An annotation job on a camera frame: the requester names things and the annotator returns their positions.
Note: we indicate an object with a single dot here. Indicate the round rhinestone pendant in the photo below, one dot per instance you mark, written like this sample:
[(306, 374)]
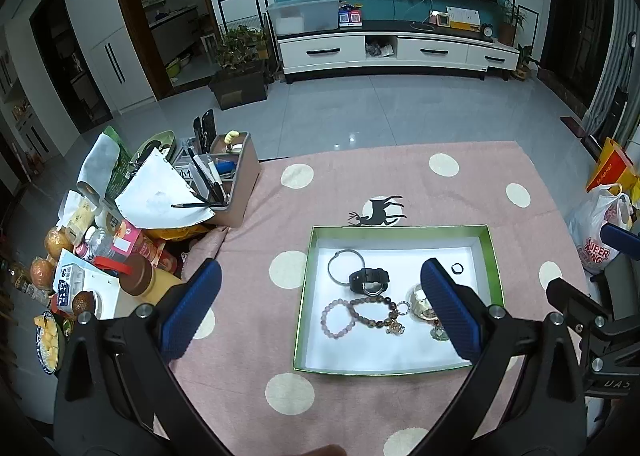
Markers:
[(399, 307)]

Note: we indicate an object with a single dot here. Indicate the black wrist watch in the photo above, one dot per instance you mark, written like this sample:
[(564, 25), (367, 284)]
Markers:
[(360, 278)]

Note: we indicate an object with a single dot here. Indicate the small black alarm clock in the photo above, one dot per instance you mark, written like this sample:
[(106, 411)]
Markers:
[(487, 31)]

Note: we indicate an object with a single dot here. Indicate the green cardboard box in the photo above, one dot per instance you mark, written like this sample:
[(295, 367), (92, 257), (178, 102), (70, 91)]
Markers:
[(390, 351)]

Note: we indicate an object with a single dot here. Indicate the cream wrist watch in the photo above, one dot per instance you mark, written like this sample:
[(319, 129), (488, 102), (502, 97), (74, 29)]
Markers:
[(422, 308)]

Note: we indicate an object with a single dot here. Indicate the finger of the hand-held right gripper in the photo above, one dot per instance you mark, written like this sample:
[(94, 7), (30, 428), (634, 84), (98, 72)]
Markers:
[(620, 236), (565, 291)]

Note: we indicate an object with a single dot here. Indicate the rolled pale towel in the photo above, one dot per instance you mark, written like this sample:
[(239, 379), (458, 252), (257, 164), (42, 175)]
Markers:
[(97, 166)]

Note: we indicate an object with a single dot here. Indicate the white and yellow box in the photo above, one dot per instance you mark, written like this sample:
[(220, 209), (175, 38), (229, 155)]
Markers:
[(465, 18)]

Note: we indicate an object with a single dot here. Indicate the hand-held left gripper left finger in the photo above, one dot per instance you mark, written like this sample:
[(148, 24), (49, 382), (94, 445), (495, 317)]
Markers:
[(192, 306)]

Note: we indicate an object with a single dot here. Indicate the silver bangle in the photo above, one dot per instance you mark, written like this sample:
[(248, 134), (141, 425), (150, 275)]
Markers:
[(330, 266)]

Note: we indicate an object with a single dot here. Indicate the small pink desk gadget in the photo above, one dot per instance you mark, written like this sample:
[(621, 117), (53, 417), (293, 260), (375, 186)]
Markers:
[(440, 19)]

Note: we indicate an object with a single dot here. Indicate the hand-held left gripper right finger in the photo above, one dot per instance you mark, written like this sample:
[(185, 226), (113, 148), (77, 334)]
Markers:
[(450, 311)]

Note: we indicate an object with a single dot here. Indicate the large potted floor plant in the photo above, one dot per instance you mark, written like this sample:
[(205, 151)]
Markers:
[(240, 71)]

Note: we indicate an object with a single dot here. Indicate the potted plant in brown pot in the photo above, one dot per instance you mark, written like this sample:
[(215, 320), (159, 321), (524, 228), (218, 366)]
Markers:
[(510, 21)]

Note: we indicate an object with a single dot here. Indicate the clear plastic storage bin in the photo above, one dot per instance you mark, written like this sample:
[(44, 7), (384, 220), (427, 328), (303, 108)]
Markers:
[(305, 16)]

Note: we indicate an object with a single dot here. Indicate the pink desk organizer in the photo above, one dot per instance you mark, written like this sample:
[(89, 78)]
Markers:
[(240, 196)]

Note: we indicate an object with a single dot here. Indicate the yellow paper bag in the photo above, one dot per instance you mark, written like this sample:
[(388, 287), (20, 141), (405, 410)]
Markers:
[(610, 166)]

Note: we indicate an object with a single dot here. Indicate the white television cabinet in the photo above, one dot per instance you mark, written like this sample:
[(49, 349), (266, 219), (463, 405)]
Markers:
[(435, 51)]

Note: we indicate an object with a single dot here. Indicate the small potted floor plant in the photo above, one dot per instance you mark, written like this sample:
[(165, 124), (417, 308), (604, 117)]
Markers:
[(525, 63)]

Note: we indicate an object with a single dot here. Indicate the white plastic shopping bag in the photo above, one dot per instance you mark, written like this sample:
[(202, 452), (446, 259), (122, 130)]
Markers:
[(595, 231)]

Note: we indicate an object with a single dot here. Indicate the pink polka-dot tablecloth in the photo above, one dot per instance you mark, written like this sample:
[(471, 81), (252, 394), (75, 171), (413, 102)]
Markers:
[(400, 171)]

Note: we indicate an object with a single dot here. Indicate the white paper sheet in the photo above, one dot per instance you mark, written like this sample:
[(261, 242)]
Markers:
[(150, 196)]

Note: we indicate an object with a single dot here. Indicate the plate of yellow fruit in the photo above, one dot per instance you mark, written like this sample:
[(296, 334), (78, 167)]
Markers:
[(50, 343)]

